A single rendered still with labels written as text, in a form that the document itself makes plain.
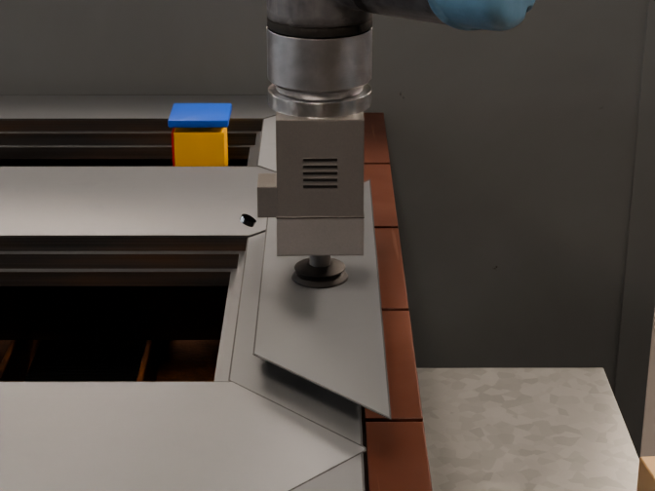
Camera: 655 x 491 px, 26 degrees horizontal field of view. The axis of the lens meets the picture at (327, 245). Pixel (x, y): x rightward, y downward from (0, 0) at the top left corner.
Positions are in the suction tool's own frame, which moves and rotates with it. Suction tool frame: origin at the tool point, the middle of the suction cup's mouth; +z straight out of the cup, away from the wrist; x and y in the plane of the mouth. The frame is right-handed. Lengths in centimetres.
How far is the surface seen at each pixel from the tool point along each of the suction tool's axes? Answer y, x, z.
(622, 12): -59, 35, -8
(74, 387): 13.9, -16.7, 0.7
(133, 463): 23.8, -11.6, 0.7
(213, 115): -37.7, -10.4, -2.5
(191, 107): -40.5, -12.9, -2.5
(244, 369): 11.3, -5.3, 0.8
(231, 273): -11.6, -7.5, 3.5
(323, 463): 23.9, 0.0, 0.7
